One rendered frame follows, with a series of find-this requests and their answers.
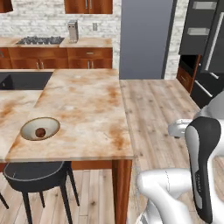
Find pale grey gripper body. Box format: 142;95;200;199
168;117;194;139

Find black fridge drawer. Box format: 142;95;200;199
189;70;224;109

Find marble top dining table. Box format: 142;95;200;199
4;68;135;224

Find black fridge door with shelves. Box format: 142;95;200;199
178;0;219;57

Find beige bowl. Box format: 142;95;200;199
20;116;61;142

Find brown cabinet with dark opening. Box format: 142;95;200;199
176;54;202;95

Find tall grey cabinet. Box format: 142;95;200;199
119;0;178;81

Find dark red round fruit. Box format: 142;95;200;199
34;127;47;138

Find brown base cupboards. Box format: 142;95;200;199
0;47;114;70

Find black stool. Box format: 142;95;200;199
3;161;81;224
0;192;10;210

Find black sink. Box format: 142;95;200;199
0;71;54;91

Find black hob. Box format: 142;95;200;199
16;35;66;46

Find silver fridge drawer handle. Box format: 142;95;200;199
193;80;214;98

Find long silver fridge door handle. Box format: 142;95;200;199
204;11;224;72

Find brown wall cupboards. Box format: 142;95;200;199
0;0;14;14
64;0;114;15

